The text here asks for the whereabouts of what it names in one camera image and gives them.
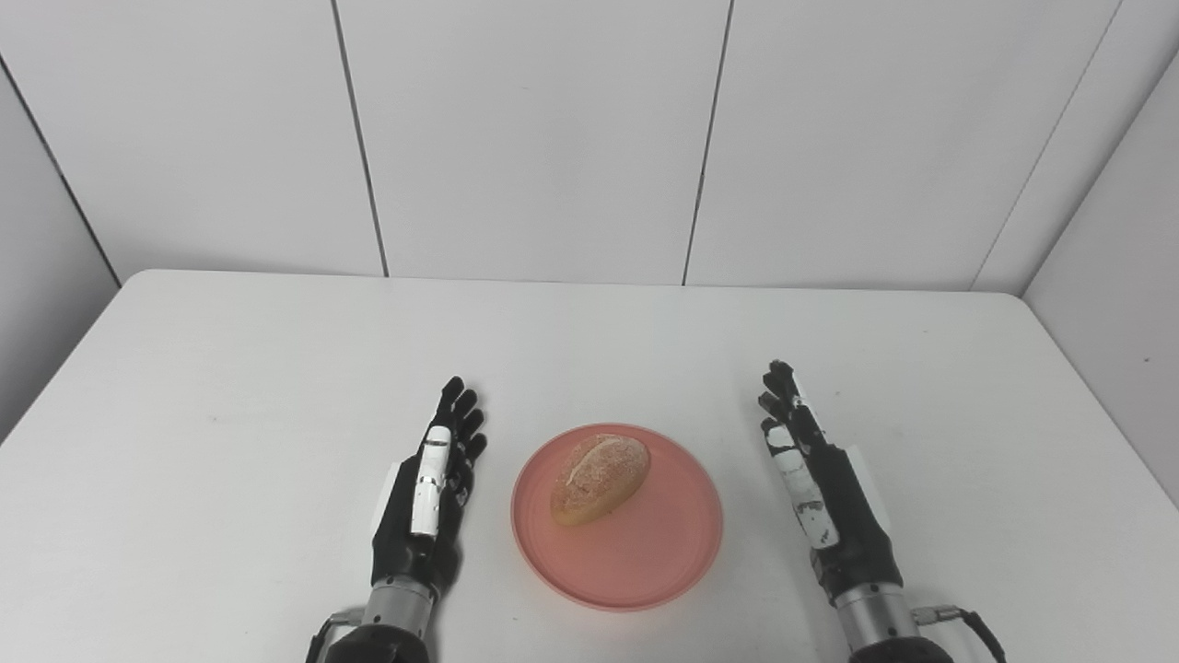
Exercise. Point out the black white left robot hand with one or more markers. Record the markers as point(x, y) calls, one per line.
point(405, 543)

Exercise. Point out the golden bread roll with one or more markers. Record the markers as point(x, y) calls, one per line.
point(599, 479)

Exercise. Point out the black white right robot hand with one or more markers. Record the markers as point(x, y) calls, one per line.
point(857, 525)

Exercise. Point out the pink round plate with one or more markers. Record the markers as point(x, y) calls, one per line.
point(645, 552)

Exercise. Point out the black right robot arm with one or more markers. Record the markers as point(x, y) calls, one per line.
point(880, 622)

